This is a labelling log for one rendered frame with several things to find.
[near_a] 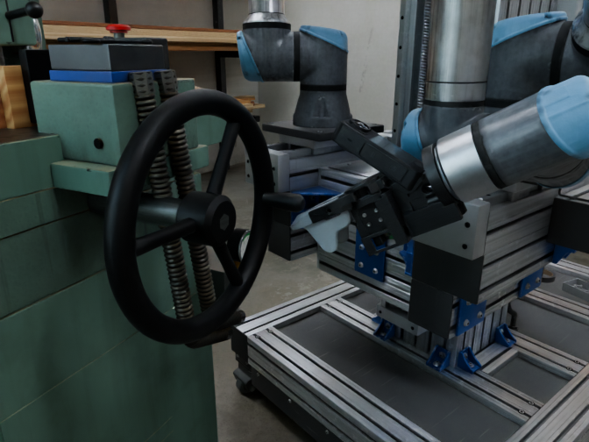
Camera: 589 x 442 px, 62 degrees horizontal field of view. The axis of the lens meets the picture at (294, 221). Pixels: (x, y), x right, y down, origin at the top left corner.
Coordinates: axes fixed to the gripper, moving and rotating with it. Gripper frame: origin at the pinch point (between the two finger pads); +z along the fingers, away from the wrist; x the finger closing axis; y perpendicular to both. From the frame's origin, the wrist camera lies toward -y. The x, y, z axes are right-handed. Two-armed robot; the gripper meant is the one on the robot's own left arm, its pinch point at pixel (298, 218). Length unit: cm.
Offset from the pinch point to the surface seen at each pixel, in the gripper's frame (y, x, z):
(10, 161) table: -20.2, -21.9, 15.7
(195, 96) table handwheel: -16.8, -13.1, -3.8
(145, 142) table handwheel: -13.8, -20.8, -2.0
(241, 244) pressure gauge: 0.9, 12.2, 20.4
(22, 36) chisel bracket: -37.3, -9.8, 19.0
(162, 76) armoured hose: -22.3, -8.5, 2.5
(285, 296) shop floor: 37, 110, 92
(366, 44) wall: -76, 333, 79
